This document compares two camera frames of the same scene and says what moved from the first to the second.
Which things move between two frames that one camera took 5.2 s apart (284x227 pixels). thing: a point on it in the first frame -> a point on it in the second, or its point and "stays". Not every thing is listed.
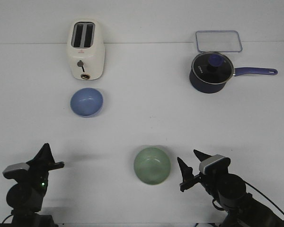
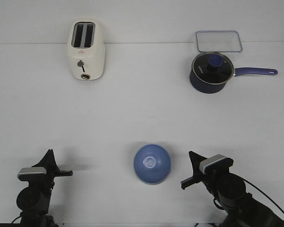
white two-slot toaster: (86, 48) stays
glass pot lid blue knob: (213, 68) stays
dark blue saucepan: (210, 72) stays
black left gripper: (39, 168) -> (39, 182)
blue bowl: (86, 102) -> (152, 163)
